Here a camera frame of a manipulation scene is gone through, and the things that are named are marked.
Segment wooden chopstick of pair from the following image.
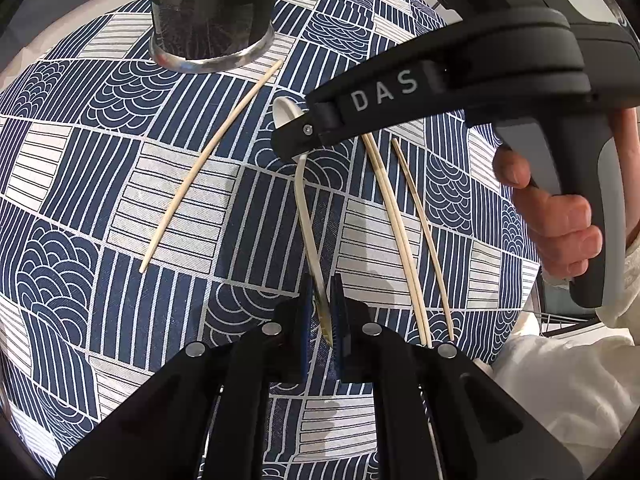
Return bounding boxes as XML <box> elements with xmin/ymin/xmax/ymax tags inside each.
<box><xmin>366</xmin><ymin>131</ymin><xmax>435</xmax><ymax>350</ymax></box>
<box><xmin>360</xmin><ymin>131</ymin><xmax>432</xmax><ymax>350</ymax></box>

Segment person's right hand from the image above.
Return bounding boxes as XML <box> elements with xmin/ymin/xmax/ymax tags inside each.
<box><xmin>491</xmin><ymin>106</ymin><xmax>640</xmax><ymax>281</ymax></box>

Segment white sleeved right forearm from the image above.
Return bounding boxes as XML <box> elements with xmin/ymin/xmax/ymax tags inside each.
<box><xmin>489</xmin><ymin>242</ymin><xmax>639</xmax><ymax>474</ymax></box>

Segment lone wooden chopstick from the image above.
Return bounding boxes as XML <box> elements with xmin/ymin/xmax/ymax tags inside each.
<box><xmin>390</xmin><ymin>138</ymin><xmax>456</xmax><ymax>342</ymax></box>

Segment black cylindrical utensil holder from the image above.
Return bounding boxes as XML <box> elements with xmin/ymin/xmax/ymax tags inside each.
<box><xmin>150</xmin><ymin>0</ymin><xmax>277</xmax><ymax>74</ymax></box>

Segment wooden chopstick apart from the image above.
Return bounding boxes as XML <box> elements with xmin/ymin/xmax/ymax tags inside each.
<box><xmin>138</xmin><ymin>58</ymin><xmax>286</xmax><ymax>276</ymax></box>

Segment blue white patterned tablecloth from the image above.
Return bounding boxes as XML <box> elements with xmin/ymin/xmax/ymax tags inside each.
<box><xmin>1</xmin><ymin>0</ymin><xmax>539</xmax><ymax>479</ymax></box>

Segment long beige ceramic spoon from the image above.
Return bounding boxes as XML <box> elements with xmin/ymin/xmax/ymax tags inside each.
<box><xmin>272</xmin><ymin>98</ymin><xmax>333</xmax><ymax>347</ymax></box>

